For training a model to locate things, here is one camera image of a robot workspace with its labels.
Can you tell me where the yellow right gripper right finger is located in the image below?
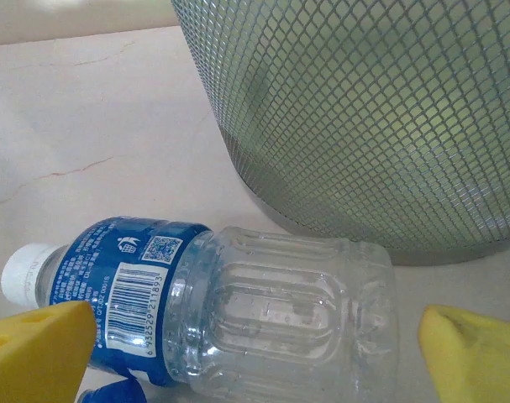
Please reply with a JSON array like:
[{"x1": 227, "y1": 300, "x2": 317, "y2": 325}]
[{"x1": 418, "y1": 304, "x2": 510, "y2": 403}]

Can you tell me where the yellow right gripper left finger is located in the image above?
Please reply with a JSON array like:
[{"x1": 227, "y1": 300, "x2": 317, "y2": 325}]
[{"x1": 0, "y1": 300, "x2": 98, "y2": 403}]

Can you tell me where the blue label bottle white cap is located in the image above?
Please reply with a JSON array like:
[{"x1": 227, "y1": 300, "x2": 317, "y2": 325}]
[{"x1": 1, "y1": 216, "x2": 401, "y2": 403}]

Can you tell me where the clear plastic trash bin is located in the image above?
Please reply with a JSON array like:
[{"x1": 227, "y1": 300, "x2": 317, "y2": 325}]
[{"x1": 170, "y1": 0, "x2": 510, "y2": 266}]

